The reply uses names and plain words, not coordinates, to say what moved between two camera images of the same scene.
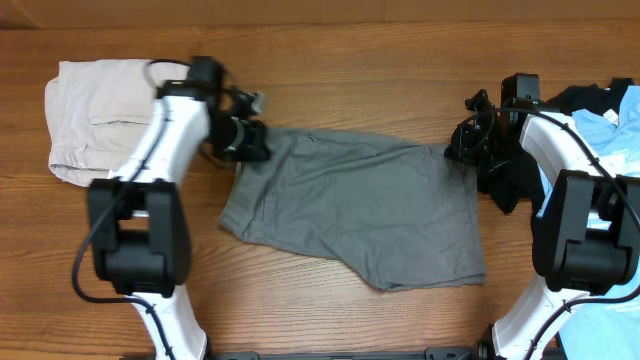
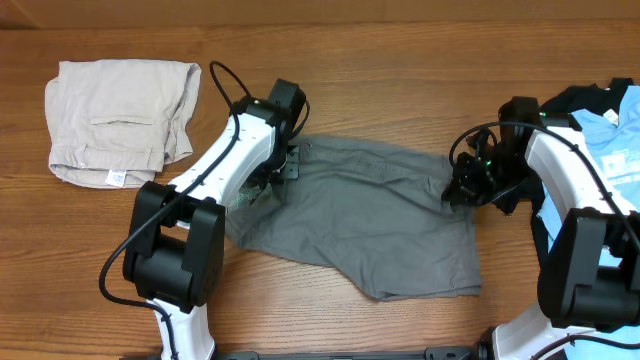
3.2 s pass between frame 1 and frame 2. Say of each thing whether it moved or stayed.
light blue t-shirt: stayed
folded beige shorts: stayed
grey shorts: moved
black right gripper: moved
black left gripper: moved
